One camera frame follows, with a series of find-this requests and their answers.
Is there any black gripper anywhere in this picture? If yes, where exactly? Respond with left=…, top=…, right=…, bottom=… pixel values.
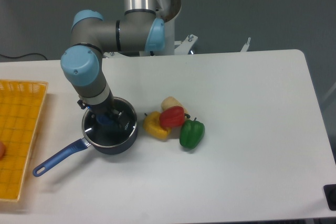
left=77, top=94, right=127, bottom=127

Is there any orange object in basket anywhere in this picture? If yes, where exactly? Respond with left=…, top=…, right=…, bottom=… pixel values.
left=0, top=141, right=6, bottom=159

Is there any green toy bell pepper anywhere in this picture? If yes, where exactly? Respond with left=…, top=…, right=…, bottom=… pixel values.
left=180, top=118, right=205, bottom=150

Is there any black floor cable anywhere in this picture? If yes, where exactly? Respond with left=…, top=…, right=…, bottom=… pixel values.
left=0, top=53, right=48, bottom=60

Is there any black table corner socket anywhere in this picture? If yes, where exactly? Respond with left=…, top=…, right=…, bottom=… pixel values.
left=323, top=184, right=336, bottom=211

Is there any yellow woven basket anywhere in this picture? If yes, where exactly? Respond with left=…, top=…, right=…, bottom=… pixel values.
left=1, top=79, right=48, bottom=202

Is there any glass pot lid blue knob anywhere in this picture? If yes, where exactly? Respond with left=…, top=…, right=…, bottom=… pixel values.
left=81, top=97, right=138, bottom=155

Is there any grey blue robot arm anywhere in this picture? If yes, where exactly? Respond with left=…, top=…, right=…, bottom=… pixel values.
left=61, top=0, right=165, bottom=128

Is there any yellow toy bell pepper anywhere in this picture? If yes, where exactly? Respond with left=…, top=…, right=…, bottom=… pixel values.
left=143, top=111, right=172, bottom=141

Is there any dark blue saucepan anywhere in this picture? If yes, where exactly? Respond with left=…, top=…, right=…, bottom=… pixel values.
left=32, top=97, right=138, bottom=177

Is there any beige toy bread roll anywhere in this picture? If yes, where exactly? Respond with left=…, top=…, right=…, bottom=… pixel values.
left=161, top=97, right=189, bottom=114

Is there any red toy bell pepper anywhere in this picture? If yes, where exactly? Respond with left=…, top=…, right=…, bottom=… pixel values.
left=159, top=106, right=190, bottom=128

